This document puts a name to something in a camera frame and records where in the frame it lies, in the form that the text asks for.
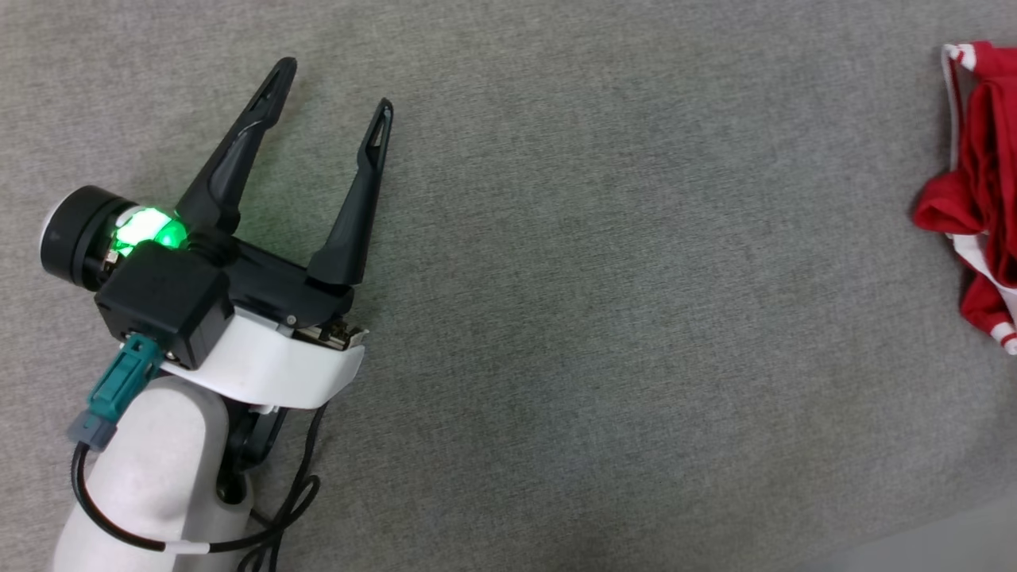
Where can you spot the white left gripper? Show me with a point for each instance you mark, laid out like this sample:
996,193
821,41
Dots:
294,373

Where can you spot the red and white garment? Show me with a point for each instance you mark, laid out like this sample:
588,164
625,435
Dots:
985,183

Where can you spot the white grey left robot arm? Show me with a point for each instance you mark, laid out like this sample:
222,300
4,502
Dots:
159,477

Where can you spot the grey fabric sofa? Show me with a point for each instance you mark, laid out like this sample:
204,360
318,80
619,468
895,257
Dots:
596,278

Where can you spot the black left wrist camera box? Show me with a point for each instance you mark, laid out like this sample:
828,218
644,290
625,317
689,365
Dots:
163,298

